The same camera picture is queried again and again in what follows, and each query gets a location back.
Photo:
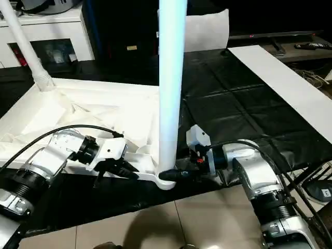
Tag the white plastic table top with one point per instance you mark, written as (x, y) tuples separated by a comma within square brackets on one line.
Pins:
[(103, 103)]

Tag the white plastic table leg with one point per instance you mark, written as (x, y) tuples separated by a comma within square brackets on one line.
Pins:
[(171, 77), (20, 39)]

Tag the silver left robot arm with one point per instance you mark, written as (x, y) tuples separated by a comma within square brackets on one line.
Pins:
[(46, 160)]

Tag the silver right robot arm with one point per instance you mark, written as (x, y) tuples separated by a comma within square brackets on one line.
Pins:
[(259, 171)]

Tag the black mat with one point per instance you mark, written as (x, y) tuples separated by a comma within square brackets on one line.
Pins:
[(233, 103)]

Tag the dark round object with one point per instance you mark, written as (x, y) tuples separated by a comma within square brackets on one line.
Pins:
[(188, 246)]

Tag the brown round object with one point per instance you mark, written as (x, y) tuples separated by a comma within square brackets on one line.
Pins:
[(109, 245)]

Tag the black thin rod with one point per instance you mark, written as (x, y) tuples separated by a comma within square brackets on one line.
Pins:
[(311, 171)]

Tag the small white jar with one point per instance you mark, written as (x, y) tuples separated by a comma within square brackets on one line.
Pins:
[(72, 57)]

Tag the white flat board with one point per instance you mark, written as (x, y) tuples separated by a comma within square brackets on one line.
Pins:
[(280, 77)]

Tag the small brass object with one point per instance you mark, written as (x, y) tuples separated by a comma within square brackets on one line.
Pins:
[(131, 48)]

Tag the black power adapter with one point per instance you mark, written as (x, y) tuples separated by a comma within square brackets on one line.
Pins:
[(321, 192)]

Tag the grey pillow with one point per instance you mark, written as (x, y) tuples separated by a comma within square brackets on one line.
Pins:
[(207, 31)]

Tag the black television stand foot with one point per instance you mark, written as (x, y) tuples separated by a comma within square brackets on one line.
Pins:
[(278, 46)]

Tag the red bottle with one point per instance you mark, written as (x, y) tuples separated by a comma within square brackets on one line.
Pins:
[(20, 58)]

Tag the black cabinet blue edge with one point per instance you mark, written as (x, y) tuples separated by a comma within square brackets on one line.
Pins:
[(124, 26)]

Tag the black bar pink mark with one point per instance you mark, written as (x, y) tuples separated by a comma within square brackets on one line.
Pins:
[(272, 35)]

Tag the white cabinet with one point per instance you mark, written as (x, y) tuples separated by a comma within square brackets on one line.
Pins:
[(52, 28)]

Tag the brown low sideboard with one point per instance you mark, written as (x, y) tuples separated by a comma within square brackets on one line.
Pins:
[(311, 55)]

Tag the black remote control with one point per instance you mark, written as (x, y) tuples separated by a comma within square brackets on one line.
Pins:
[(311, 46)]

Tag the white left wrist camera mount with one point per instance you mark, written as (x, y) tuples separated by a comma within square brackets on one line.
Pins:
[(111, 150)]

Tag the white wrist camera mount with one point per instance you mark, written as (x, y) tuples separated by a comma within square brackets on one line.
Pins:
[(111, 150), (199, 135)]

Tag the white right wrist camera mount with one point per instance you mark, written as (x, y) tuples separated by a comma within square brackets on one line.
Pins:
[(199, 135)]

